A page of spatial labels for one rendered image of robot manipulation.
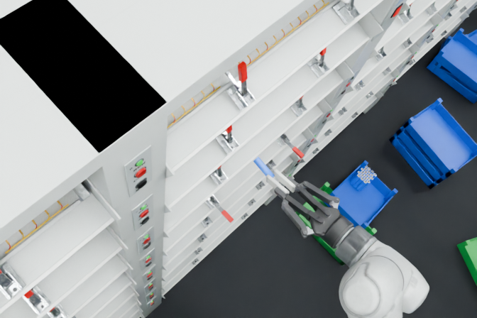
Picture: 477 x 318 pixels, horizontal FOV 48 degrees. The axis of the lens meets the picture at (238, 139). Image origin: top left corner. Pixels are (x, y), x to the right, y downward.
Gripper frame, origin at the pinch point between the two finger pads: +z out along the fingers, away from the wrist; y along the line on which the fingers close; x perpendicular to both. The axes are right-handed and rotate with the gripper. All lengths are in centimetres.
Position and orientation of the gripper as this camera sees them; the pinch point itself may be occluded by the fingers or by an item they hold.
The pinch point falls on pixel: (280, 183)
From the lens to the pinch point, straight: 134.2
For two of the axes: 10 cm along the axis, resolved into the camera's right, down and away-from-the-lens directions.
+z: -7.1, -5.9, 3.8
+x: -0.1, -5.3, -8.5
